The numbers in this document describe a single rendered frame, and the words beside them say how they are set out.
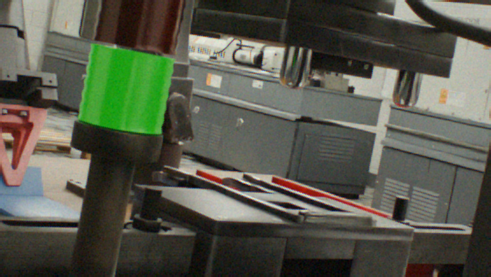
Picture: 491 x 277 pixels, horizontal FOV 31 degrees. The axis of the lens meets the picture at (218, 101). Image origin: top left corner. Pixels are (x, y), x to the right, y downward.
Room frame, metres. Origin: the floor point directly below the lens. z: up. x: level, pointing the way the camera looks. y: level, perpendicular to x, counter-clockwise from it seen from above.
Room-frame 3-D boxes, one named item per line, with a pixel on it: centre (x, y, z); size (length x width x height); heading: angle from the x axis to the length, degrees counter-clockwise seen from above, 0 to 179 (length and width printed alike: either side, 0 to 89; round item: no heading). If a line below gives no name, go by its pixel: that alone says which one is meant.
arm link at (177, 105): (1.07, 0.07, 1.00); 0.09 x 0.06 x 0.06; 46
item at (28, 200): (0.77, 0.14, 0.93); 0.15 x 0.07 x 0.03; 41
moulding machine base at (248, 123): (10.01, 0.49, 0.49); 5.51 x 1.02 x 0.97; 35
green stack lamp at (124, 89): (0.39, 0.04, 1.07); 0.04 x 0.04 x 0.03
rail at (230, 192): (0.66, -0.03, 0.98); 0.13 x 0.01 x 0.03; 39
